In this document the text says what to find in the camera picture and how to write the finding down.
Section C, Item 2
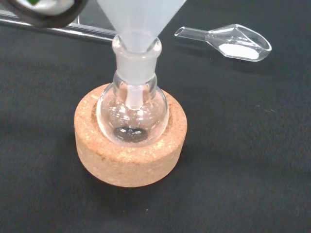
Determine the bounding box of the clear round-bottom flask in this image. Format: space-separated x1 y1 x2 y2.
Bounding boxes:
95 34 169 148

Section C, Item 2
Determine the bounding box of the clear glass weighing funnel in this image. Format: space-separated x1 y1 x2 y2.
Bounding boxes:
173 23 273 63

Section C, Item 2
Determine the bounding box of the black bench cloth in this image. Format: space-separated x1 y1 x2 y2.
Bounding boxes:
0 0 311 233

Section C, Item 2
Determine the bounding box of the brown cork ring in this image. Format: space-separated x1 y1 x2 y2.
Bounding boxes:
73 82 189 188

